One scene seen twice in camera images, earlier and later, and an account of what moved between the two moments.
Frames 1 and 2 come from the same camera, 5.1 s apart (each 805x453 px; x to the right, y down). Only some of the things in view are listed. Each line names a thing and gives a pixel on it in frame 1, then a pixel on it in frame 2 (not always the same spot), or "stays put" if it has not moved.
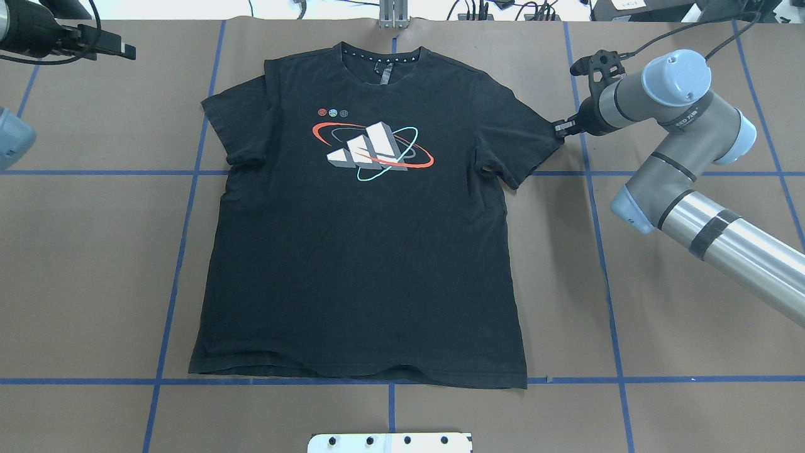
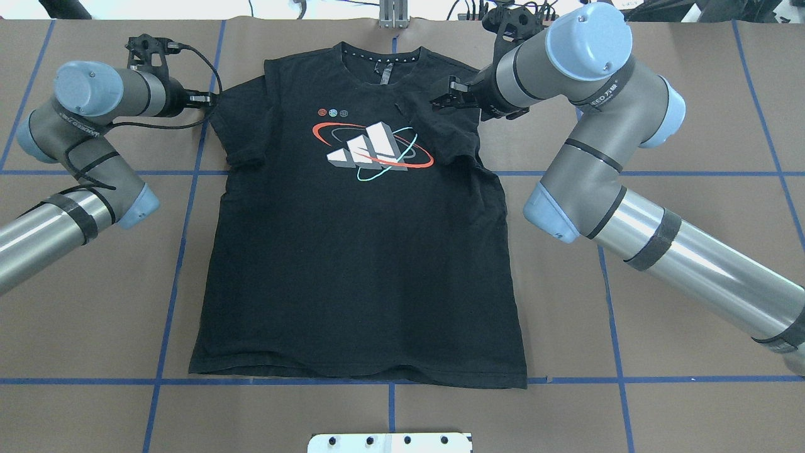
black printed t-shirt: (359, 229) stays put
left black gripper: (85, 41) -> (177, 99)
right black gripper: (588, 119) -> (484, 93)
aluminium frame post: (393, 14) stays put
